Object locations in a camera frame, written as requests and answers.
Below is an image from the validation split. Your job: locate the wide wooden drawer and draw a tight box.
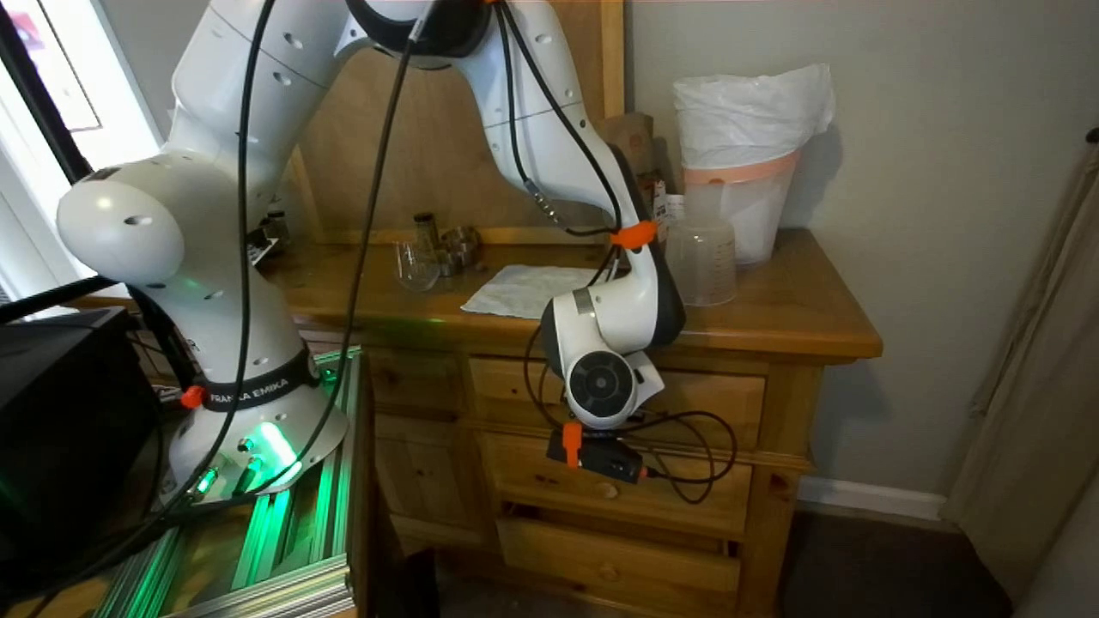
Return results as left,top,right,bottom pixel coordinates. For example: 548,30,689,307
495,517,742,617
468,356,768,432
479,431,756,538

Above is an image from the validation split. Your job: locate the stack of metal cups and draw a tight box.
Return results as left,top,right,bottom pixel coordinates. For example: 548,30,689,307
437,225,483,278

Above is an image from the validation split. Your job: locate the wooden framed board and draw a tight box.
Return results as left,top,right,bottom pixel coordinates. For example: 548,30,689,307
288,0,628,247

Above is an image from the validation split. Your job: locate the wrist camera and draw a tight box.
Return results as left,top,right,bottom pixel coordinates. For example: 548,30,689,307
548,422,647,485

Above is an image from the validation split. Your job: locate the black cable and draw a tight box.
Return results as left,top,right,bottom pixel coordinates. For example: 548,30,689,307
0,275,118,326

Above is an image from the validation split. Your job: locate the white bin with bag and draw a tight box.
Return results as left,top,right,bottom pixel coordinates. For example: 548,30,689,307
672,63,837,266

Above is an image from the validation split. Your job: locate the black equipment box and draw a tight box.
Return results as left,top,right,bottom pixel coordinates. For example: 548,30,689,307
0,306,166,593

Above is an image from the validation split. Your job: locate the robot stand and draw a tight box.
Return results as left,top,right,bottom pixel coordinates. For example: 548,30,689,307
0,343,372,618

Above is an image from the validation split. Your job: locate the wooden cabinet door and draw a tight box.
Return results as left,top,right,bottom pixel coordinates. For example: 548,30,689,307
374,414,484,530

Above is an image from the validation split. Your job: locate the white cloth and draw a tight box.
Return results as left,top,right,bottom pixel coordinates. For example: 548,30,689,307
460,264,604,321

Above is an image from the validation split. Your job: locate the window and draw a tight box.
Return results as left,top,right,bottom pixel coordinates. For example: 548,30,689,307
0,0,166,303

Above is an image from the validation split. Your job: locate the small wooden drawer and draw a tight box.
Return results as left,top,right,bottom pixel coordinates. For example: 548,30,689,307
367,347,471,413

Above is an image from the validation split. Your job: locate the clear plastic measuring jug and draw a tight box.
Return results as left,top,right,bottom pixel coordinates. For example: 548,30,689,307
665,191,738,308

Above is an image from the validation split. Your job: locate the clear drinking glass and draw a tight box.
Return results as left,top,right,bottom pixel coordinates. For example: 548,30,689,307
394,239,441,294

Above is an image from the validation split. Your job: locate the wooden dresser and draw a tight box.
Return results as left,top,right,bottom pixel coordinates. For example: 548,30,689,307
67,225,884,618

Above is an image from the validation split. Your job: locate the bottle with white label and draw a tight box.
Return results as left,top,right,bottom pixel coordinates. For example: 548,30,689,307
650,174,688,251

